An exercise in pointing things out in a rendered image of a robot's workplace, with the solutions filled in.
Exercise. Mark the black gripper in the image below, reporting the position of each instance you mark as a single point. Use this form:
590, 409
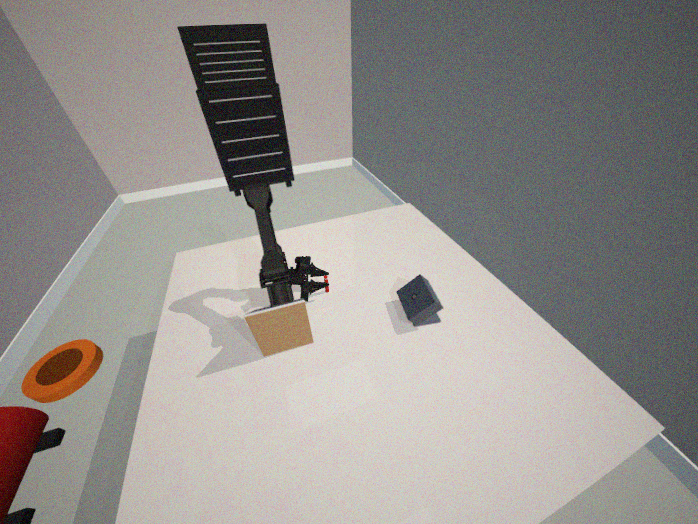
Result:
308, 287

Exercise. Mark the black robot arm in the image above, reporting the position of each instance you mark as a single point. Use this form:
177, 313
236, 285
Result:
258, 195

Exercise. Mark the dark grey square panel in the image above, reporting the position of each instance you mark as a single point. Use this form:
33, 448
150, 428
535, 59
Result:
420, 302

